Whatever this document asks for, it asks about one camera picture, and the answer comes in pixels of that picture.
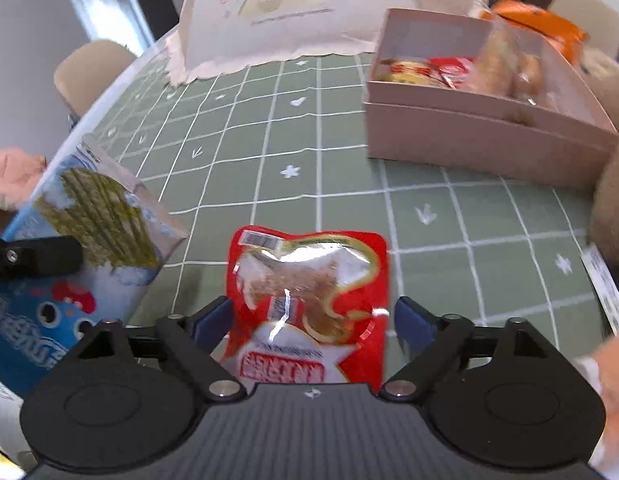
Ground red and yellow candy bag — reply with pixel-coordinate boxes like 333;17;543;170
381;56;433;87

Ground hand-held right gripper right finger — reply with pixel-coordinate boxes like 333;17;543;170
382;296;560;402

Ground beige chair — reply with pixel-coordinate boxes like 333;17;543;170
546;0;619;57
53;39;138;117

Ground blue seaweed snack packet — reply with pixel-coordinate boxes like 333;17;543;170
0;134;191;397

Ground orange snack bag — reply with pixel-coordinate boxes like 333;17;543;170
481;0;589;64

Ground pink cardboard box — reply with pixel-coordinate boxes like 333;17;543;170
363;7;619;191

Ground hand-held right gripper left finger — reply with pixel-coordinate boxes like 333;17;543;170
69;296;242;403

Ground brown teddy bear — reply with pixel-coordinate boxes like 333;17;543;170
583;54;619;267

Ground red sachet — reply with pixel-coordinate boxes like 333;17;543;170
428;57;479;92

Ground red pouch with white star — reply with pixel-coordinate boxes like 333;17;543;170
222;226;390;394

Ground person's pink fuzzy clothing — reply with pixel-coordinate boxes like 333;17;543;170
573;332;619;470

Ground green grid tablecloth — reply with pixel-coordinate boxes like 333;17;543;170
64;35;619;361

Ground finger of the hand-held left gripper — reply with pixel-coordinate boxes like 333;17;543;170
0;235;84;281

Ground clear bun packet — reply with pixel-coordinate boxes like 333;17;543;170
512;51;546;102

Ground white printed food cover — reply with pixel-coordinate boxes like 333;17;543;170
166;0;479;87

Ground white door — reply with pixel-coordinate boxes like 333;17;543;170
56;0;156;45

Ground clear cracker packet red ends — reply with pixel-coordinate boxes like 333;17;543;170
476;24;521;97

